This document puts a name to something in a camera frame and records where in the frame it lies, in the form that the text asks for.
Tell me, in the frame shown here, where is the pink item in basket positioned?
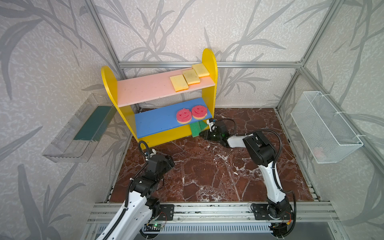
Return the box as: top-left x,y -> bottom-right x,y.
312,147 -> 327,163

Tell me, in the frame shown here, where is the pink top shelf board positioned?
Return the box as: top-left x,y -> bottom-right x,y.
117,69 -> 216,107

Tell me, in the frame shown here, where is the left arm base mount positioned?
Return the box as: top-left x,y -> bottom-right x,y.
150,204 -> 175,221

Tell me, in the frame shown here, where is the blue lower shelf board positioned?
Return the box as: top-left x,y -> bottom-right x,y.
135,98 -> 212,139

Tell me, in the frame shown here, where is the orange yellow sponge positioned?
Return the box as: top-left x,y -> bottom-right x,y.
170,75 -> 189,92

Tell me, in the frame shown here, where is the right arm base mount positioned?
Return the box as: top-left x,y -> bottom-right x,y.
251,203 -> 294,220

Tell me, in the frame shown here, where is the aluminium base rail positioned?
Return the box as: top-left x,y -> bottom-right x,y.
87,202 -> 340,224

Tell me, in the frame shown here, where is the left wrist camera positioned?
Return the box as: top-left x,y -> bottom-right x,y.
149,149 -> 157,158

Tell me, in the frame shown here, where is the clear plastic wall tray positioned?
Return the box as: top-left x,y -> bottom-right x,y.
43,94 -> 117,163

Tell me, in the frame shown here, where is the yellow shelf unit frame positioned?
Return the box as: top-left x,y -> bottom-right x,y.
101,49 -> 218,147

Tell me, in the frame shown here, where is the green circuit board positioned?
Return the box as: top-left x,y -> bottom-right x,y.
144,223 -> 166,232

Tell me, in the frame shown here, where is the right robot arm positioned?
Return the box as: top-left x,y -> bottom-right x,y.
199,119 -> 297,219

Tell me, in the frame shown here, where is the dark green scouring pad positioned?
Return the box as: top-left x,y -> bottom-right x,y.
74,106 -> 116,142

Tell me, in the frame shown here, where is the pink smiley sponge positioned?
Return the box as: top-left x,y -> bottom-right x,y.
191,105 -> 208,120
176,109 -> 192,125

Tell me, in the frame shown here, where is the white wire mesh basket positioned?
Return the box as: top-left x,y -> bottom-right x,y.
291,91 -> 364,164

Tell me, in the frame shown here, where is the aluminium enclosure frame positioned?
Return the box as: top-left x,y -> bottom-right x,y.
83,0 -> 384,175

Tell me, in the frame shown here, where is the green sponge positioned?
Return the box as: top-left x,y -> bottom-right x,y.
190,121 -> 208,138

